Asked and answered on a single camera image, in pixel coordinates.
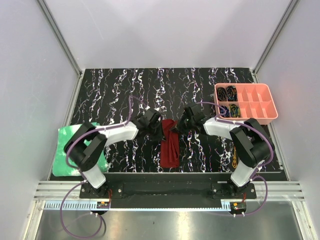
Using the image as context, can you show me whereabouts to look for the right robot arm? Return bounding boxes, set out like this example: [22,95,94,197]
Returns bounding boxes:
[171,103,275,199]

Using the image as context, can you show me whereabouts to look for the red cloth napkin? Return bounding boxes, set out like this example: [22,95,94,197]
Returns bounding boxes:
[160,119,180,168]

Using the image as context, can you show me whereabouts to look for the black red hair ties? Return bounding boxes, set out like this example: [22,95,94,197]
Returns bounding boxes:
[226,85,238,101]

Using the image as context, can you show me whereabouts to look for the purple cable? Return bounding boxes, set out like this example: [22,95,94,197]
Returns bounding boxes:
[194,101,276,217]
[61,95,151,238]

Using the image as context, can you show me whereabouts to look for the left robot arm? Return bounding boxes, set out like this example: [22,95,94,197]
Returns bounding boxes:
[63,108,165,198]

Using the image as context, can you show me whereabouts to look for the yellow blue hair ties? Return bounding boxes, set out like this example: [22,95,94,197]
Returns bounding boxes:
[228,104,241,118]

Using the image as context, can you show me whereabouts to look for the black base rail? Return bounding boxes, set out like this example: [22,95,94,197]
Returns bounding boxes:
[79,172,257,210]

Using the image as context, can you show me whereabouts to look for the pink compartment tray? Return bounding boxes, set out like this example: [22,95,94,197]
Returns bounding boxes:
[213,83,278,125]

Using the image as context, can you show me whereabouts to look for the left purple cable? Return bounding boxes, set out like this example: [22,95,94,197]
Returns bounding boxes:
[61,95,151,238]

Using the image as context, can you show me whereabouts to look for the gold spoon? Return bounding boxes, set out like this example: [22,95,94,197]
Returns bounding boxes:
[231,147,238,169]

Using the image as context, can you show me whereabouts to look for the black orange hair ties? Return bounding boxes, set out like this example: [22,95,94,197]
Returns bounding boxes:
[216,86,228,101]

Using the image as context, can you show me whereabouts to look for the green white cloth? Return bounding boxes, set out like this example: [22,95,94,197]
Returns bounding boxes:
[52,124,109,177]

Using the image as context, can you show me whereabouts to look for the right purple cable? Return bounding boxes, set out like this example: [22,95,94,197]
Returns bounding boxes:
[194,101,276,217]

